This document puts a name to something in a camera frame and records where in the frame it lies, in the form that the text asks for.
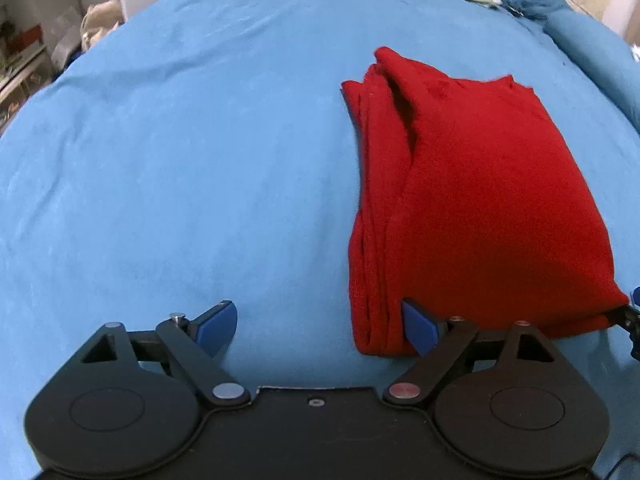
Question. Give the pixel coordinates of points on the white storage shelf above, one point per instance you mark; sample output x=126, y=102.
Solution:
x=20, y=70

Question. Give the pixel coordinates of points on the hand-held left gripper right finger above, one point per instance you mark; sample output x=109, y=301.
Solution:
x=420, y=327

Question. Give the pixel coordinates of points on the red towel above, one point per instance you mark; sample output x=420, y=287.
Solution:
x=480, y=200

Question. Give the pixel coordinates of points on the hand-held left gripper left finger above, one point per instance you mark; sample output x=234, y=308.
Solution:
x=217, y=327

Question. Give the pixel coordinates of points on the blue bed sheet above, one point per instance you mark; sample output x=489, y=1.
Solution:
x=175, y=185

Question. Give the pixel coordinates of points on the cream cloth bag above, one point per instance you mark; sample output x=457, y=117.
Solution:
x=100, y=22

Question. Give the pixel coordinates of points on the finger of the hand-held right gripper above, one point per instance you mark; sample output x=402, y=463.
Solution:
x=631, y=325

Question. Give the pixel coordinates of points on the clear plastic bag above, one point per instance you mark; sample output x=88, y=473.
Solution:
x=65, y=42

